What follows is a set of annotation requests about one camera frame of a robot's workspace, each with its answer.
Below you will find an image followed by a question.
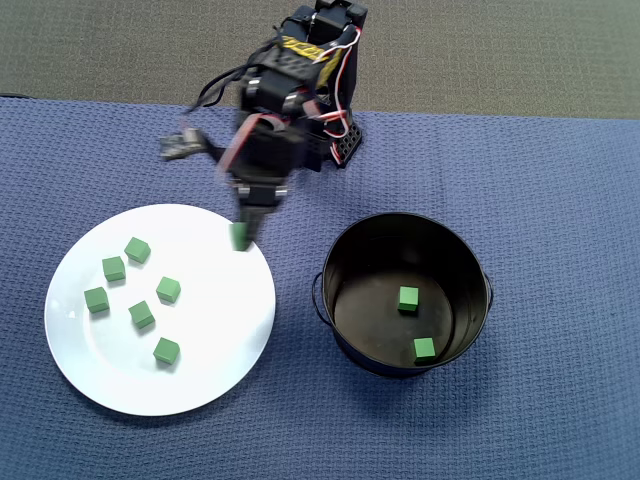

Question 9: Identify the thin black camera cable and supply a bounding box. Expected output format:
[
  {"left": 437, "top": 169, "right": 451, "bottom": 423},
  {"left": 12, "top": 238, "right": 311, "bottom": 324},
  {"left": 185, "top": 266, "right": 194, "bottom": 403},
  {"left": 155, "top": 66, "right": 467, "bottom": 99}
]
[{"left": 187, "top": 62, "right": 251, "bottom": 121}]

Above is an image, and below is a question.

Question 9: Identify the white round plate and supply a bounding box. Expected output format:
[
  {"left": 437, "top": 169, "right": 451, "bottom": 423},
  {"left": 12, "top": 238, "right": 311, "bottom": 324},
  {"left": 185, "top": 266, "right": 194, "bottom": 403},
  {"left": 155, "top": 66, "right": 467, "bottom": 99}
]
[{"left": 43, "top": 203, "right": 277, "bottom": 417}]

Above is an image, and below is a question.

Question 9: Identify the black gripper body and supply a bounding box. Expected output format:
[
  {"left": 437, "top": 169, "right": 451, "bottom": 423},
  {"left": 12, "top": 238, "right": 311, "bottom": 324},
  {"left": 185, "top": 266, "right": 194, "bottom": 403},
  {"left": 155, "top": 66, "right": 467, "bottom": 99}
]
[{"left": 219, "top": 117, "right": 306, "bottom": 189}]

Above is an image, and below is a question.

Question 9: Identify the red white gripper servo wire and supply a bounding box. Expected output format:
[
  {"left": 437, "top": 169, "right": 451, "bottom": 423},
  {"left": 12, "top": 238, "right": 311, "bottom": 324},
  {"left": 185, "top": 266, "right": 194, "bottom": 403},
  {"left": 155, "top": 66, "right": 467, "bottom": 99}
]
[{"left": 217, "top": 112, "right": 281, "bottom": 176}]

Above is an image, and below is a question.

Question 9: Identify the black metal bucket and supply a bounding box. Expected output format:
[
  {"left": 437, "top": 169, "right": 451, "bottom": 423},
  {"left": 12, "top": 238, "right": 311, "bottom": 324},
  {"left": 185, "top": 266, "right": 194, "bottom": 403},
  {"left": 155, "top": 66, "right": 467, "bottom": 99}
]
[{"left": 310, "top": 212, "right": 495, "bottom": 379}]

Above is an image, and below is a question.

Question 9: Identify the blue woven tablecloth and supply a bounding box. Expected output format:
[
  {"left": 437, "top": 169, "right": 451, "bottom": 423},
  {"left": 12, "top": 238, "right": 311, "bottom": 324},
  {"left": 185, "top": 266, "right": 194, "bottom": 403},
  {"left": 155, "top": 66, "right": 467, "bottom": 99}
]
[{"left": 0, "top": 94, "right": 640, "bottom": 480}]

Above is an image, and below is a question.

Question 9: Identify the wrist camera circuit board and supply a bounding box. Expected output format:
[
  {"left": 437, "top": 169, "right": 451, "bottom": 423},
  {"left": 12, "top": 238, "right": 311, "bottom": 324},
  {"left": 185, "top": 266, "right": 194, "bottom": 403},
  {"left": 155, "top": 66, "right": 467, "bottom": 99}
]
[{"left": 159, "top": 127, "right": 224, "bottom": 164}]

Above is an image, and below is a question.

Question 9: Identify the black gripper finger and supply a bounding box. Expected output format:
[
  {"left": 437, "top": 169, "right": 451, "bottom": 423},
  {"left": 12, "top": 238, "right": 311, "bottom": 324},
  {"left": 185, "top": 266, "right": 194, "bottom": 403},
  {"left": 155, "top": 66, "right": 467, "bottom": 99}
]
[{"left": 236, "top": 183, "right": 287, "bottom": 246}]

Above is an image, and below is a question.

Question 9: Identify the red white arm servo wire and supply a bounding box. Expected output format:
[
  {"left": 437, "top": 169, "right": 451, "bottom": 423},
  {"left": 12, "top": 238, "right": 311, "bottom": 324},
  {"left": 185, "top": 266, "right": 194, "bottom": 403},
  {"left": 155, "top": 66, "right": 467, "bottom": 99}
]
[{"left": 319, "top": 24, "right": 364, "bottom": 161}]

